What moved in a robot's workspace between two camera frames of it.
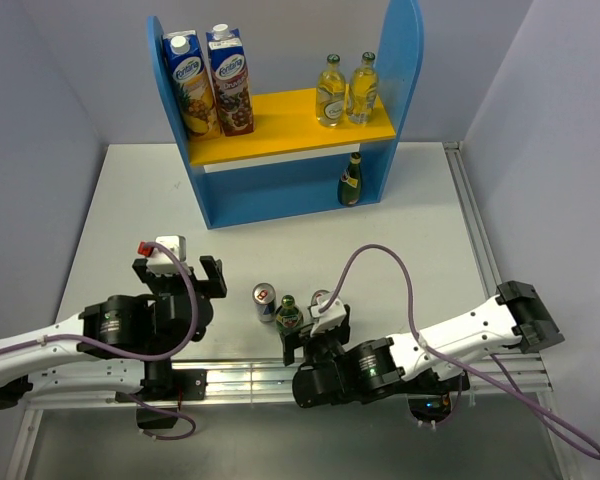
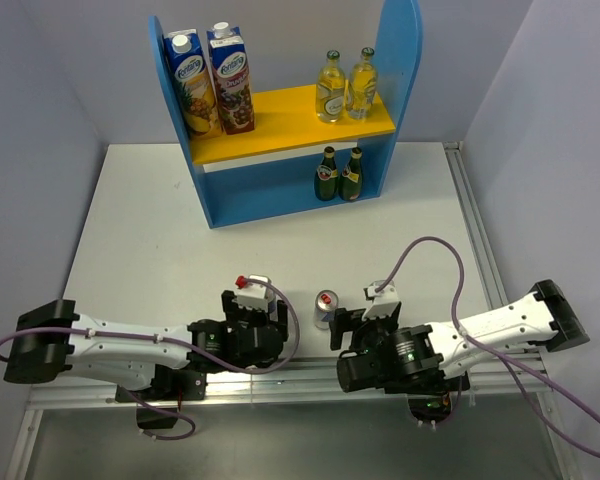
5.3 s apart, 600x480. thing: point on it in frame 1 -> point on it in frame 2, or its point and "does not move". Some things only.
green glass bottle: (349, 186) does not move
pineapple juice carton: (196, 96) does not move
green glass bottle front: (288, 318) -> (326, 176)
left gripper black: (215, 284) -> (233, 311)
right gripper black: (302, 337) -> (346, 320)
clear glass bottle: (331, 94) does not move
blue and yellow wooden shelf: (289, 163) does not move
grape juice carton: (228, 63) does not move
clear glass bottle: (363, 90) does not move
